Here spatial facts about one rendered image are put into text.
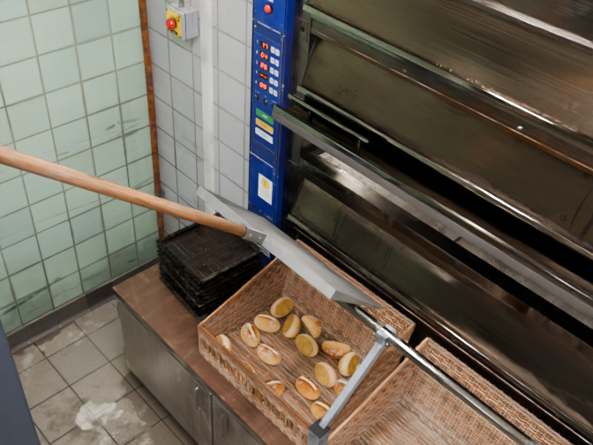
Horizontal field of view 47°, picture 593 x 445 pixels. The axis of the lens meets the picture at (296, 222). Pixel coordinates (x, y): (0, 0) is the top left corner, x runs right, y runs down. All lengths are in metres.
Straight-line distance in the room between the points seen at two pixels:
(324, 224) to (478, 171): 0.72
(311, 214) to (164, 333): 0.69
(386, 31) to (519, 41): 0.37
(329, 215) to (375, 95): 0.53
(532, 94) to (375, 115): 0.51
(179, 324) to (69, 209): 0.80
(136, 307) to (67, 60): 0.96
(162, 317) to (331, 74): 1.11
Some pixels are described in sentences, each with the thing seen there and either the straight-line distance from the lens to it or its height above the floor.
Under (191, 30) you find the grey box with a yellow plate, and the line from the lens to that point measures 2.55.
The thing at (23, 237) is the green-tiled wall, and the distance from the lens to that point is 3.03.
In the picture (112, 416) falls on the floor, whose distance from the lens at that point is 3.06.
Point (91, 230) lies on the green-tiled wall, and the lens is 3.20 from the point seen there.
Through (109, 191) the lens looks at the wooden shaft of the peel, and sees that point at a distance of 1.40.
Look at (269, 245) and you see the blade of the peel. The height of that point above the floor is 1.29.
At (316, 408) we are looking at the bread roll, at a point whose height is 0.63.
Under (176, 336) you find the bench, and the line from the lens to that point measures 2.53.
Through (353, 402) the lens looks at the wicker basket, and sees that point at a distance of 2.25.
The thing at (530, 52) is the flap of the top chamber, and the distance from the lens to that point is 1.69.
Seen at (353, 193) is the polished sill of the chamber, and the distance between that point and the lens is 2.21.
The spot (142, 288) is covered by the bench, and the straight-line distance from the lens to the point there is 2.71.
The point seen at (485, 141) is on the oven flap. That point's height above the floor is 1.57.
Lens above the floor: 2.50
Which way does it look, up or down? 40 degrees down
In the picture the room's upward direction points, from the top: 5 degrees clockwise
